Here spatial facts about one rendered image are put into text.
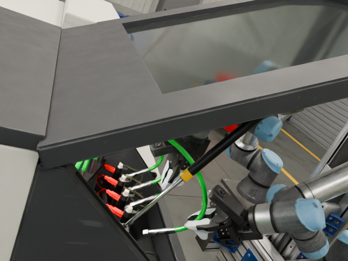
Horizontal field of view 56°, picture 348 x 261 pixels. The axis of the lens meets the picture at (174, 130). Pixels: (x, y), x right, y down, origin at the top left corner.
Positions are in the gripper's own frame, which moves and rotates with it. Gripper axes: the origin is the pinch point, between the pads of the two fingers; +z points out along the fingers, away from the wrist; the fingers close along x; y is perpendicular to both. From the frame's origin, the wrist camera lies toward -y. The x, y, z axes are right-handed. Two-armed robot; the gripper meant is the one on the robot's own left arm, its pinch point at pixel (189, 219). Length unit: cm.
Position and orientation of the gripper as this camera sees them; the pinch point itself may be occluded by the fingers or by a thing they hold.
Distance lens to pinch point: 97.3
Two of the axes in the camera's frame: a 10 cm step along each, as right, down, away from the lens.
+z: -8.2, 2.3, 5.2
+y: 4.2, 8.7, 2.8
